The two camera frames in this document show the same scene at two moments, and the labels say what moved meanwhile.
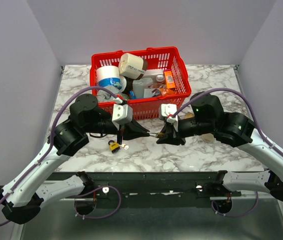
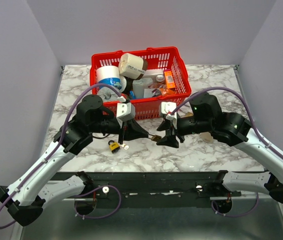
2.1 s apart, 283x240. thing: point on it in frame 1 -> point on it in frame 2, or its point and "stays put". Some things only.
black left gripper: x=134 y=130 stays put
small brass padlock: x=159 y=135 -> x=155 y=137
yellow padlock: x=114 y=147 stays put
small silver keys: x=126 y=147 stays put
